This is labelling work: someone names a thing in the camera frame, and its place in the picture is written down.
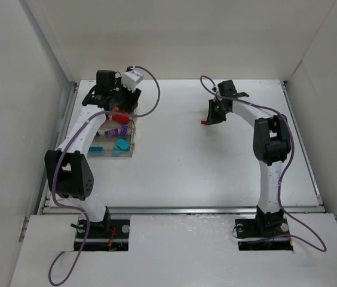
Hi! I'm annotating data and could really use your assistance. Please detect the teal round lego brick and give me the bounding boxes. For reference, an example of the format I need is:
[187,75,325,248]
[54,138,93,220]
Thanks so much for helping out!
[116,138,130,151]

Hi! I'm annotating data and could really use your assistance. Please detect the teal square lego brick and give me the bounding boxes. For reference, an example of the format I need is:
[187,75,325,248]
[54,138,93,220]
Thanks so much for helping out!
[88,146,104,154]

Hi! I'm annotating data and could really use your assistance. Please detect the red rounded lego brick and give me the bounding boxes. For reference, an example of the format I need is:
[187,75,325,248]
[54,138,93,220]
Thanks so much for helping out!
[112,115,130,125]

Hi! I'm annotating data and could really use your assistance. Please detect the purple lego vase piece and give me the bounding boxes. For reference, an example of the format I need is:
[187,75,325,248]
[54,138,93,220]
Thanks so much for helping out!
[120,126,130,136]

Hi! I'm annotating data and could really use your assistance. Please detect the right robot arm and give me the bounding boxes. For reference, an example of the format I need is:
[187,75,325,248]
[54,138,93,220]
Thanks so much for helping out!
[202,80,292,239]

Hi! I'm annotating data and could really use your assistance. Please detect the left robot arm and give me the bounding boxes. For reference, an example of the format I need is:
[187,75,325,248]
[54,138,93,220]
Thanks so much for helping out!
[44,66,144,227]

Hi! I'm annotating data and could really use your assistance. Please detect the clear acrylic bin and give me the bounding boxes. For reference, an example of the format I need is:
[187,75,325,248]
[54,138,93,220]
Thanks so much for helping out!
[127,99,138,114]
[105,112,134,125]
[88,136,135,158]
[96,121,136,136]

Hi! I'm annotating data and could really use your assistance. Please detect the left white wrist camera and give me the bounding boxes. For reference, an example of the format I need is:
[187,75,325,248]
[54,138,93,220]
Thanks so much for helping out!
[121,69,144,92]

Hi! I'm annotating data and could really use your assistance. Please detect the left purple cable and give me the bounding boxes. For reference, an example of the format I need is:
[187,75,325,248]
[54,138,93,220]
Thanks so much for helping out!
[48,65,161,286]

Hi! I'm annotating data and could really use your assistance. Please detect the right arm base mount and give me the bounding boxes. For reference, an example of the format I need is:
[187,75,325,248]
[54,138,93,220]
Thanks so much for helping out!
[233,218,293,251]

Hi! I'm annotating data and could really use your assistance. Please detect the aluminium frame rail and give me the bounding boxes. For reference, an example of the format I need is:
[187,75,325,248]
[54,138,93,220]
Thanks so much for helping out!
[39,206,327,215]

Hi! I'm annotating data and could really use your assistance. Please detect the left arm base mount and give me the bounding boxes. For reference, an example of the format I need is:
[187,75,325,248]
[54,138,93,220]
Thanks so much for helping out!
[82,215,130,252]

